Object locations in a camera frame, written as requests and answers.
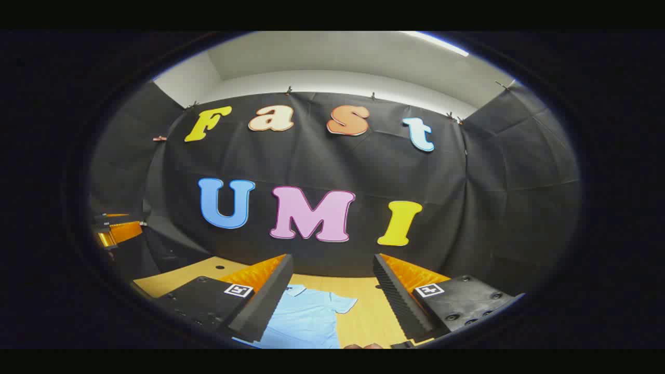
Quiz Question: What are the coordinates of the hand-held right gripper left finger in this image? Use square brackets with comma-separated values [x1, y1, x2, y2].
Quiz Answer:
[153, 253, 295, 343]

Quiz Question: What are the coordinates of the black backdrop cloth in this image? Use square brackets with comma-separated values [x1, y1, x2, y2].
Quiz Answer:
[88, 81, 581, 308]

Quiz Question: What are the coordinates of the light blue T-shirt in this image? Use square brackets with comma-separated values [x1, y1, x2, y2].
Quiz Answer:
[234, 284, 359, 349]

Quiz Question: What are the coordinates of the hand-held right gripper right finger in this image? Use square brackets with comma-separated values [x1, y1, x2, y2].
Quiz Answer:
[373, 253, 526, 342]

